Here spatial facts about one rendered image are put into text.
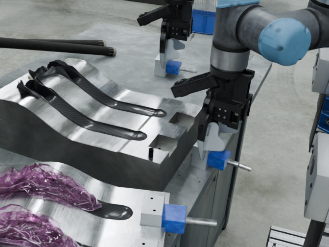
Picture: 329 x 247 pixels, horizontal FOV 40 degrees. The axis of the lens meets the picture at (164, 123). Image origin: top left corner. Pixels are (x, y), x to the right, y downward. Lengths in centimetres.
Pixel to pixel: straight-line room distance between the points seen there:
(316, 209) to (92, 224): 37
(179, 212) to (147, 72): 72
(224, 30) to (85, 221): 42
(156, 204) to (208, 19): 346
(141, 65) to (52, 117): 57
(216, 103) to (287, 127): 199
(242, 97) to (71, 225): 41
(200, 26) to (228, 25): 336
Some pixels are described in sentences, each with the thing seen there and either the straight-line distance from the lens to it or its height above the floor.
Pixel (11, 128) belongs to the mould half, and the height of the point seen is 87.
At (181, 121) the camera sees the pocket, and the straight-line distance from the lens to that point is 105.
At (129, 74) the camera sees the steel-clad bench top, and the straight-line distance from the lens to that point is 142.
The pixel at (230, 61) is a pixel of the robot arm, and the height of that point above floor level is 107.
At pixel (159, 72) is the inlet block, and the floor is 81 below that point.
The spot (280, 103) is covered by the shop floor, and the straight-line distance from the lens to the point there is 315.
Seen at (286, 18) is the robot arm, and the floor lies 118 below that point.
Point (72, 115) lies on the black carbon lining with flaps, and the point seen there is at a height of 89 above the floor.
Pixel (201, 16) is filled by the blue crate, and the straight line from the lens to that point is 417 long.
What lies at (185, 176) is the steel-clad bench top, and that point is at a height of 80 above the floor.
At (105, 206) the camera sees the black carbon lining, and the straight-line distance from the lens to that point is 83.
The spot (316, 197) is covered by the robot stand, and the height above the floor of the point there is 95.
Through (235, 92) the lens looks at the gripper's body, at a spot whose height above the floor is 100.
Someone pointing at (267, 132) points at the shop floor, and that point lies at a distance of 279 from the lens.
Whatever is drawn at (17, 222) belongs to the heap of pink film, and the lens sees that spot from 72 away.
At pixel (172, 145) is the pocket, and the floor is 87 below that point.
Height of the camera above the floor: 140
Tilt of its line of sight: 31 degrees down
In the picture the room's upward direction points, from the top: 4 degrees clockwise
